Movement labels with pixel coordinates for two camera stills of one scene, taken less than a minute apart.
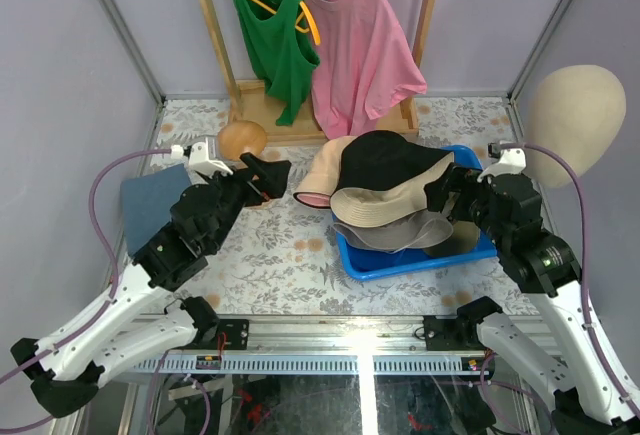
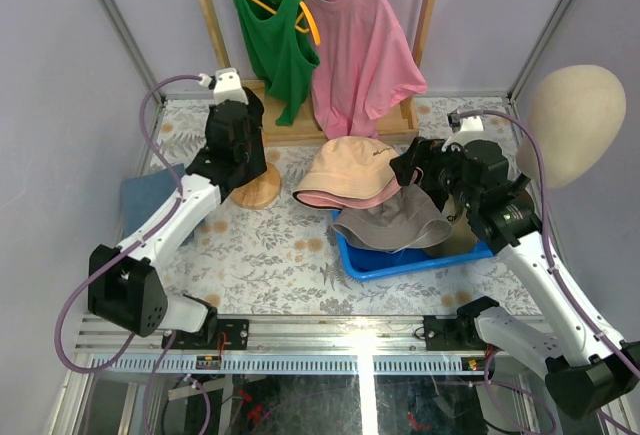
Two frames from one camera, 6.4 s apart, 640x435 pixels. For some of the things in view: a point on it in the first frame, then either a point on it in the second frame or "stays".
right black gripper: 463,181 -> 425,152
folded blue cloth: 147,200 stays
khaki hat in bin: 463,239 stays
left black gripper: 248,183 -> 255,142
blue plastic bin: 361,264 stays
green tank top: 283,53 stays
